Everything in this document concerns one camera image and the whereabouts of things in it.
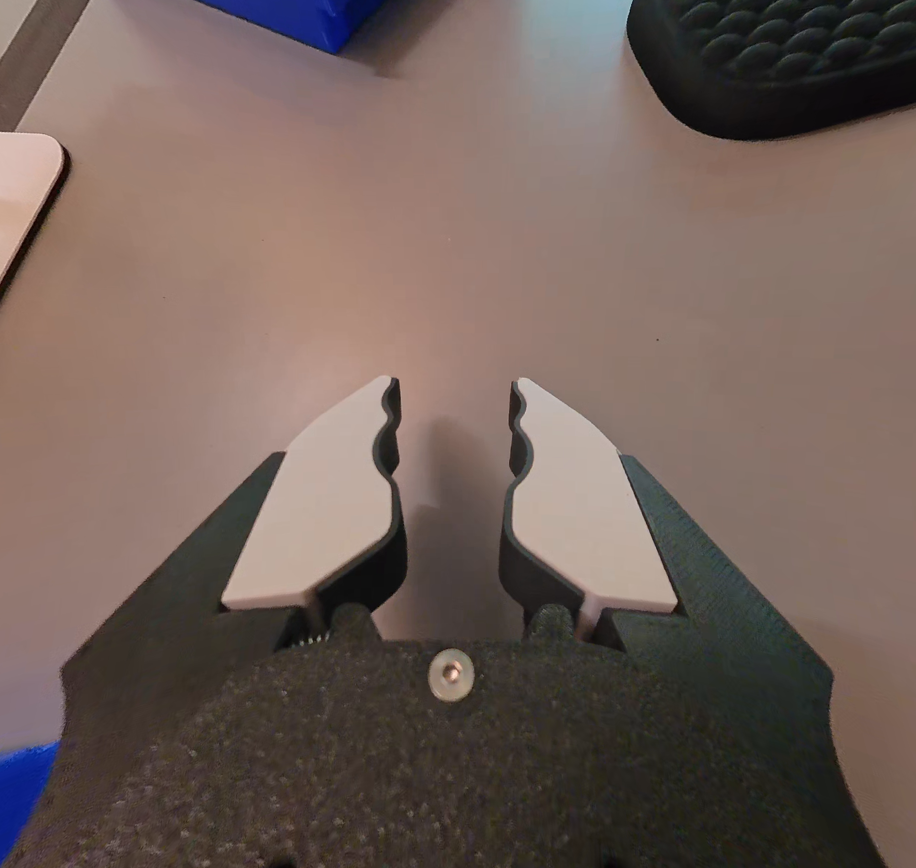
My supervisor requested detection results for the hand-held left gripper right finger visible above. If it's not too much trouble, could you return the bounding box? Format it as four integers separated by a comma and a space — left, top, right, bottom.
500, 378, 679, 640

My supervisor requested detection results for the black textured pad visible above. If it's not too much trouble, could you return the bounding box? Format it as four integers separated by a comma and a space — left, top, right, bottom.
626, 0, 916, 141

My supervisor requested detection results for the white display stand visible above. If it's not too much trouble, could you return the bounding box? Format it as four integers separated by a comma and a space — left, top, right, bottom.
0, 133, 70, 298

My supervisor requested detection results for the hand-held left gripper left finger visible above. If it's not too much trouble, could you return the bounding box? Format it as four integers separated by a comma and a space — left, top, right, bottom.
219, 376, 409, 640

